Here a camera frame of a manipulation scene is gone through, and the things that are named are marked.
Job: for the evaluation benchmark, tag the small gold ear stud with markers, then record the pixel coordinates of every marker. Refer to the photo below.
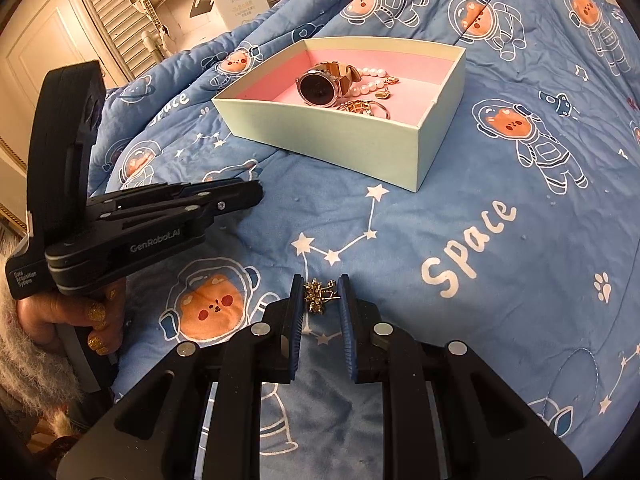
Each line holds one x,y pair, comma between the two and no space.
382,95

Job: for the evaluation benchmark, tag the blue space print quilt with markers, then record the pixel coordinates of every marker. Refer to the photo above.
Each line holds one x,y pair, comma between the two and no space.
523,240

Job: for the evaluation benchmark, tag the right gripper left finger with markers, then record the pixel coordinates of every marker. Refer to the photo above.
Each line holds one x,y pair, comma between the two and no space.
198,410

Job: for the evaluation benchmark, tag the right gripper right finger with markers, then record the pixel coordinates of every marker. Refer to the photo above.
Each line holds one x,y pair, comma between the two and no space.
446,413

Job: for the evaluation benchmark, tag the left hand gold nails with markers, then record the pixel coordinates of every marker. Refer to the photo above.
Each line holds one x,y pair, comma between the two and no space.
104,312

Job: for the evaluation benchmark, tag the white panel door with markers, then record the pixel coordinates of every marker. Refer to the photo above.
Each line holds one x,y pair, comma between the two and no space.
42,35

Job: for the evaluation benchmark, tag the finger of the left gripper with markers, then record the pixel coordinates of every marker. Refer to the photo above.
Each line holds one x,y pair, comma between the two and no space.
211,199

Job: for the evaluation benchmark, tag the mint box pink interior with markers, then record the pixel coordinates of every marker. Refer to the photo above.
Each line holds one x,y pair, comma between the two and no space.
389,127

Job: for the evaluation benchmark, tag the thin silver bangle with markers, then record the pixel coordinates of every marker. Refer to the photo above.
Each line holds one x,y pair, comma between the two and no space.
371,108

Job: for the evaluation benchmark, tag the gray fuzzy sleeve forearm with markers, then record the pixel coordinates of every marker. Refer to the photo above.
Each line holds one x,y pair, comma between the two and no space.
33,382

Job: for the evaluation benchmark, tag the rose gold wrist watch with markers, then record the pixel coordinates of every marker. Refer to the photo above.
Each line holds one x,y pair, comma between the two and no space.
326,83

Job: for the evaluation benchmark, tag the white baby high chair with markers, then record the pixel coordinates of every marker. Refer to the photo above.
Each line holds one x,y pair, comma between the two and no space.
178,25

